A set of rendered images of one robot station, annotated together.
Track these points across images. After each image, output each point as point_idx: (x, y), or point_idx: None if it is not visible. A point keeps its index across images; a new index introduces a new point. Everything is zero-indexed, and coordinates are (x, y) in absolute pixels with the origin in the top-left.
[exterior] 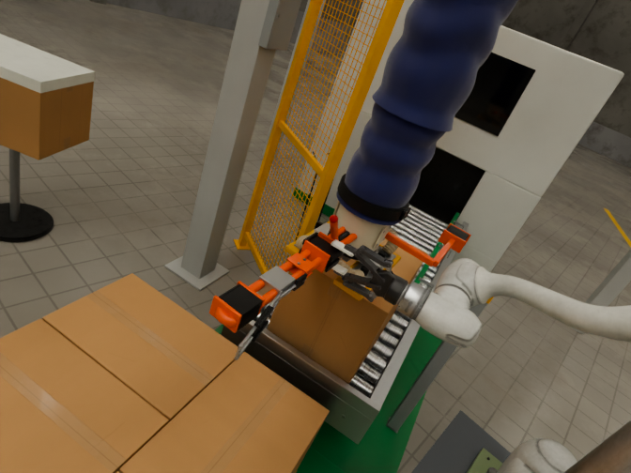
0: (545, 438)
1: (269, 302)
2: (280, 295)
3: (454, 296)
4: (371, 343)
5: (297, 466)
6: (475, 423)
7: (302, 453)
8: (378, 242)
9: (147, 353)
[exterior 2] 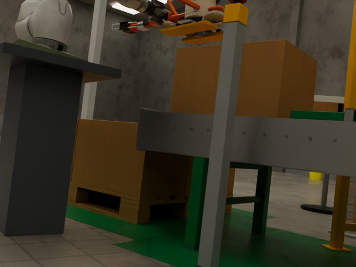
0: (68, 2)
1: None
2: (134, 21)
3: None
4: (174, 76)
5: (126, 156)
6: (109, 67)
7: (121, 122)
8: (187, 9)
9: None
